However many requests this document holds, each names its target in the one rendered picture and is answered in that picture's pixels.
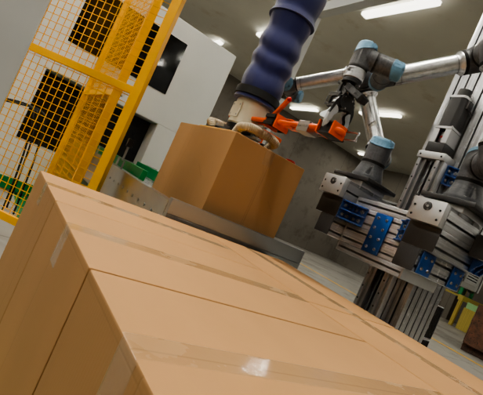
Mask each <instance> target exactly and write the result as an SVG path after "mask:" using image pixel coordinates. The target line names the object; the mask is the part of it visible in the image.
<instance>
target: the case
mask: <svg viewBox="0 0 483 395"><path fill-rule="evenodd" d="M303 172H304V169H302V168H301V167H299V166H298V165H295V164H293V163H292V162H290V161H288V160H286V159H285V158H283V157H281V156H279V155H278V154H276V153H274V152H273V151H271V150H268V149H267V148H266V147H263V146H261V145H260V144H258V143H256V142H254V141H253V140H251V139H249V138H248V137H246V136H243V135H242V134H241V133H239V132H235V131H230V130H225V129H217V128H212V127H207V126H202V125H194V124H189V123H184V122H181V123H180V127H179V128H178V130H177V132H176V135H175V137H174V139H173V141H172V144H171V146H170V148H169V151H168V153H167V155H166V156H165V160H164V161H163V163H162V166H161V168H160V170H159V172H158V175H157V177H156V179H155V181H154V184H153V186H152V187H153V188H154V189H156V190H158V191H159V192H161V193H162V194H164V195H165V196H167V197H168V198H171V197H172V198H175V199H178V200H180V201H183V202H185V203H188V204H189V205H193V206H195V207H197V208H200V209H202V210H205V211H207V212H210V213H212V214H214V215H217V216H220V217H222V218H224V219H227V220H230V221H231V222H234V223H237V224H239V225H242V226H244V227H247V228H249V229H251V230H254V231H256V232H259V233H261V234H264V235H266V236H268V237H272V238H274V237H275V234H276V233H277V231H278V228H279V226H280V224H281V221H282V219H283V217H284V215H285V212H286V210H287V208H288V206H289V203H290V201H291V200H292V196H293V195H294V193H295V191H296V188H297V186H298V184H299V182H300V179H301V177H302V175H303Z"/></svg>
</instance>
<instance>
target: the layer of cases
mask: <svg viewBox="0 0 483 395"><path fill-rule="evenodd" d="M0 395H483V381H482V380H480V379H479V378H477V377H476V376H474V375H472V374H471V373H469V372H468V371H465V370H464V369H462V368H461V367H459V366H457V365H456V364H453V363H452V362H451V361H449V360H447V359H445V358H444V357H442V356H441V355H439V354H437V353H435V352H434V351H433V350H430V349H429V348H427V347H425V346H424V345H422V344H421V343H419V342H417V341H416V340H414V339H412V338H410V337H409V336H407V335H406V334H404V333H402V332H400V331H398V330H397V329H395V328H394V327H392V326H390V325H389V324H387V323H386V322H384V321H382V320H380V319H379V318H378V317H375V316H374V315H372V314H370V313H369V312H367V311H366V310H363V309H362V308H361V307H359V306H357V305H355V304H354V303H352V302H351V301H349V300H347V299H345V298H344V297H342V296H341V295H339V294H337V293H335V292H334V291H332V290H331V289H329V288H327V287H325V286H324V285H323V284H320V283H319V282H317V281H316V280H314V279H312V278H311V277H308V276H307V275H306V274H304V273H302V272H300V271H299V270H297V269H296V268H294V267H292V266H290V265H289V264H288V263H285V262H284V261H282V260H280V259H276V258H274V257H272V256H269V255H266V254H263V253H261V252H258V251H255V250H253V249H251V248H247V247H245V246H242V245H239V244H236V243H234V242H232V241H228V240H226V239H223V238H221V237H217V236H215V235H213V234H209V233H206V232H205V231H202V230H199V229H196V228H194V227H192V226H188V225H186V224H183V223H180V222H177V221H175V220H173V219H170V218H167V217H164V216H161V215H159V214H157V213H154V212H151V211H148V210H146V209H143V208H140V207H137V206H135V205H131V204H130V203H127V202H124V201H121V200H118V199H117V198H114V197H111V196H108V195H106V194H102V193H100V192H98V191H95V190H92V189H89V188H87V187H84V186H81V185H79V184H77V183H73V182H71V181H68V180H66V179H62V178H60V177H58V176H54V175H52V174H49V173H47V172H43V171H40V172H39V174H38V177H37V179H36V180H35V183H34V186H33V187H32V189H31V192H30V194H29V196H28V198H27V201H26V203H25V205H24V208H23V210H22V212H21V213H20V217H19V219H18V220H17V222H16V225H15V227H14V229H13V232H12V234H11V236H10V238H9V241H8V243H7V245H6V247H5V250H4V252H3V253H2V256H1V258H0Z"/></svg>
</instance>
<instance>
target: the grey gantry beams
mask: <svg viewBox="0 0 483 395"><path fill-rule="evenodd" d="M397 1H401V0H332V1H328V2H326V5H325V8H324V9H323V11H322V12H321V14H320V16H319V17H320V18H321V19H322V18H326V17H329V16H335V15H339V14H343V13H349V12H353V11H356V10H360V9H367V8H370V7H373V6H378V5H383V4H387V3H391V2H397Z"/></svg>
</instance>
